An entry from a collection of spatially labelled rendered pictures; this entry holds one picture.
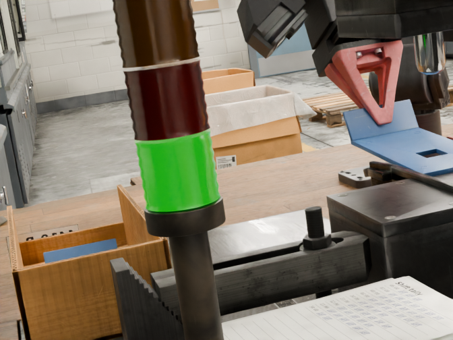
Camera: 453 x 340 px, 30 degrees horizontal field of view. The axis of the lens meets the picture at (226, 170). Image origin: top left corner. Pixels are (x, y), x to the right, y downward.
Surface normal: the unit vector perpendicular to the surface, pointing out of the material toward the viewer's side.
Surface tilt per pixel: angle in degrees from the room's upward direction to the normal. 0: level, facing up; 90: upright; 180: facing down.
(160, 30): 104
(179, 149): 76
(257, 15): 65
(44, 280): 90
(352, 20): 90
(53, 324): 90
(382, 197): 0
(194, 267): 90
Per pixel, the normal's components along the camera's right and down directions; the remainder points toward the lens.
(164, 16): 0.35, 0.37
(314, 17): -0.95, 0.20
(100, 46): 0.21, 0.17
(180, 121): 0.28, -0.10
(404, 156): -0.13, -0.95
